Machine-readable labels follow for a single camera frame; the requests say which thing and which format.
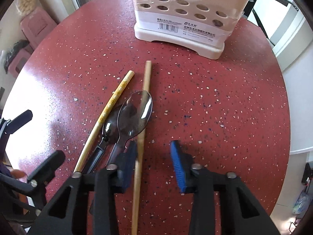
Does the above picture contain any dark spoon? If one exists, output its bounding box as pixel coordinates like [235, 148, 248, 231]
[107, 90, 153, 165]
[82, 105, 121, 174]

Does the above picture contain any yellow patterned chopstick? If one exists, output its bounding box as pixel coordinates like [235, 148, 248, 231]
[74, 70, 135, 172]

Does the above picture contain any plain wooden chopstick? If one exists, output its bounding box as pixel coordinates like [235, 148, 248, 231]
[131, 61, 152, 235]

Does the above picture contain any person's left hand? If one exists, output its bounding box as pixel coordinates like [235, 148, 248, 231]
[11, 169, 27, 179]

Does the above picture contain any small pink stool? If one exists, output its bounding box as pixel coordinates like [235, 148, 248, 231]
[8, 48, 31, 78]

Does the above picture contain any black plastic bag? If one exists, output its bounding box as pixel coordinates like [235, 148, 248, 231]
[2, 39, 29, 74]

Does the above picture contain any bag of pale balls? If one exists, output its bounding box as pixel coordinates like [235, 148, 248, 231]
[15, 0, 39, 17]

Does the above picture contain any pink plastic utensil holder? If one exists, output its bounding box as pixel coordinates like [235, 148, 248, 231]
[132, 0, 249, 60]

